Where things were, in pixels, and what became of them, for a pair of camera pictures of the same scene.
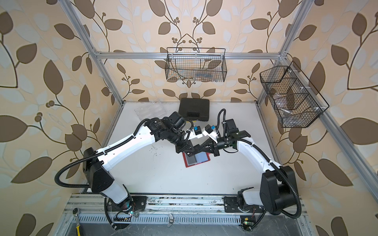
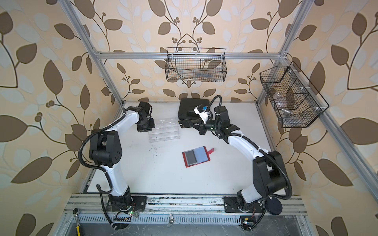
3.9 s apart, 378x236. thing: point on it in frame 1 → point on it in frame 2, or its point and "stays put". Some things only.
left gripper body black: [176, 138] → [146, 125]
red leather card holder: [193, 160] stays put
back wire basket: [205, 64] stays put
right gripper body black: [222, 144] → [210, 126]
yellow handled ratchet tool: [76, 211] stays put
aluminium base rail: [91, 209] stays put
